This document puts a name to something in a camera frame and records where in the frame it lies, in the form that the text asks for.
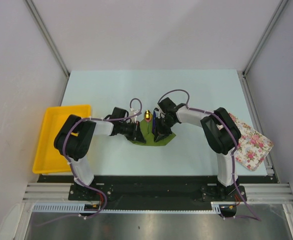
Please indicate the aluminium corner post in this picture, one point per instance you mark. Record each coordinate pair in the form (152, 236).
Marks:
(35, 14)
(277, 14)

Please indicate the green paper napkin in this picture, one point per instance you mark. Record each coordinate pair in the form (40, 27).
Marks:
(146, 129)

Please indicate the floral patterned tray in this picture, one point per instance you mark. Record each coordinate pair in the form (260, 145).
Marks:
(253, 147)

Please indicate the white slotted cable duct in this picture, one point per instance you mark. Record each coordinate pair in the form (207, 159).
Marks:
(90, 208)

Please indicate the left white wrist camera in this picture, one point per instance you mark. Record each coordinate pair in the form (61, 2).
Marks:
(133, 114)

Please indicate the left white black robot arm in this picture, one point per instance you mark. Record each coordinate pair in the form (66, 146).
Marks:
(74, 138)

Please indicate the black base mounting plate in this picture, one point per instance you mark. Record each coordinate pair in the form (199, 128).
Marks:
(169, 192)

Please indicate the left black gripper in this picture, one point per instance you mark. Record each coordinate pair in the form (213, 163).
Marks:
(136, 134)

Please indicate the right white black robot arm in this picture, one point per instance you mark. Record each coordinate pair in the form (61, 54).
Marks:
(221, 132)

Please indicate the left aluminium corner post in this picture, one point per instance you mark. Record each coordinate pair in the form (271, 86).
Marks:
(35, 14)

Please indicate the right aluminium corner post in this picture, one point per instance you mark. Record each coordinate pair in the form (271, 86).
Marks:
(277, 14)

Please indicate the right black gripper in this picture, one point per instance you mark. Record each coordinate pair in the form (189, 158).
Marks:
(160, 134)

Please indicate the aluminium frame rail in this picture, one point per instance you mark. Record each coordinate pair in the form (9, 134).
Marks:
(267, 215)

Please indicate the iridescent blue knife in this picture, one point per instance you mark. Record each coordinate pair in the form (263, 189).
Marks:
(154, 119)

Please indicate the yellow plastic tray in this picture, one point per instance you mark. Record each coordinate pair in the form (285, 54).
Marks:
(48, 159)

